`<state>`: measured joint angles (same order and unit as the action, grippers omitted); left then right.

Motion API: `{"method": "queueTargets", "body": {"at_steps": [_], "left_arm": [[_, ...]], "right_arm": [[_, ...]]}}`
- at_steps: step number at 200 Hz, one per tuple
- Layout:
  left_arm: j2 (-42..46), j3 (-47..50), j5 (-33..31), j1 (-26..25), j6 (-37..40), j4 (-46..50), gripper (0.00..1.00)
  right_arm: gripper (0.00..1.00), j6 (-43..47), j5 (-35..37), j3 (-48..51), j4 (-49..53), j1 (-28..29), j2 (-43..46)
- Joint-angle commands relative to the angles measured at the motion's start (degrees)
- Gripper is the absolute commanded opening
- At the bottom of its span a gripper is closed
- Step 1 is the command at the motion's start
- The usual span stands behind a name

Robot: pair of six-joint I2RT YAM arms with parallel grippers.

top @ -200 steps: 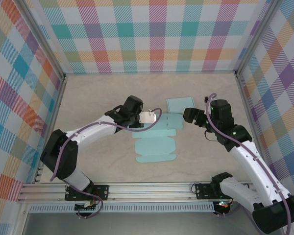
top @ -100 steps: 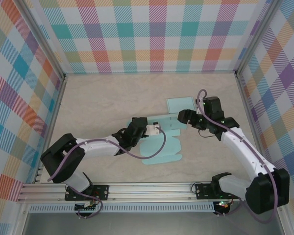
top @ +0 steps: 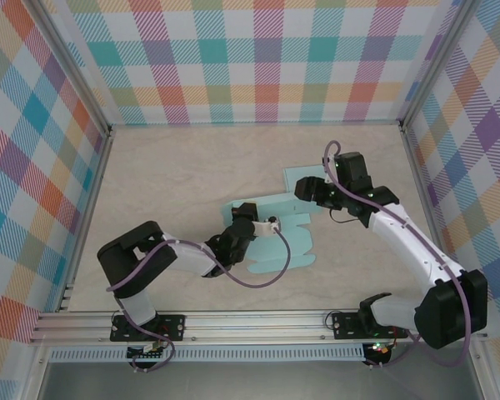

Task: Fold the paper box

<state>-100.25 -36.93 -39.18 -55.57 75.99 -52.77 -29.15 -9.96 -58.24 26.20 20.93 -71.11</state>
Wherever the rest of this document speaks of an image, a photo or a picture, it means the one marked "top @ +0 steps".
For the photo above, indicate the light blue paper box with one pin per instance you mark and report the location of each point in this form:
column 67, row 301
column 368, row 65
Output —
column 304, row 171
column 266, row 258

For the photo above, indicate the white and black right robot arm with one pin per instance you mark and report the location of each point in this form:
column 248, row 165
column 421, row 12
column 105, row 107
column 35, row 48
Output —
column 400, row 237

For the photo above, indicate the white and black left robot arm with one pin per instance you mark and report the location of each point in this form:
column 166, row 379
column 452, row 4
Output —
column 121, row 250

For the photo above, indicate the grey metal base panel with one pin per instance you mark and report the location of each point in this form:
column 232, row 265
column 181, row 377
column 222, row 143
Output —
column 254, row 381

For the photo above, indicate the small controller board with LEDs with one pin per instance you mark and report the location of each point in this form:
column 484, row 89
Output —
column 379, row 349

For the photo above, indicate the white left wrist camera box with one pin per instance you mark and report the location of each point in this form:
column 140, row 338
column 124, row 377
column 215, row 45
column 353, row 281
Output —
column 266, row 227

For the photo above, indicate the aluminium side rail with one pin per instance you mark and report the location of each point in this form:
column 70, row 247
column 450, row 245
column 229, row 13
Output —
column 415, row 166
column 101, row 166

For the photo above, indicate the aluminium mounting rail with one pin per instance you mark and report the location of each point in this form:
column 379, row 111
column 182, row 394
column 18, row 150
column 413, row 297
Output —
column 254, row 325

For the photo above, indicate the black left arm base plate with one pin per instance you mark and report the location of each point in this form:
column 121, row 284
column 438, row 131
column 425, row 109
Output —
column 181, row 323

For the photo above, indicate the aluminium frame post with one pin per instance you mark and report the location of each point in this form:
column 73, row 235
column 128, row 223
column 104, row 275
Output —
column 435, row 62
column 73, row 62

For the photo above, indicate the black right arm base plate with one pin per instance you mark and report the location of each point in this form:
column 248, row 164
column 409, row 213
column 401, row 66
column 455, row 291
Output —
column 346, row 327

